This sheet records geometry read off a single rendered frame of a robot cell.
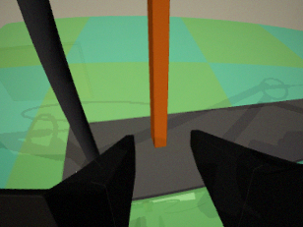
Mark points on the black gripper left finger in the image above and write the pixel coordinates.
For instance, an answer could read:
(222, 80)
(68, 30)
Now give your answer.
(99, 195)

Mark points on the orange bar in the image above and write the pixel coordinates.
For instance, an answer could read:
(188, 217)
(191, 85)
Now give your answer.
(159, 60)

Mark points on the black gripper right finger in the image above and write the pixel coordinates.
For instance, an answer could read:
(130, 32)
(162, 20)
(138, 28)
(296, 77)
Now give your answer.
(249, 188)

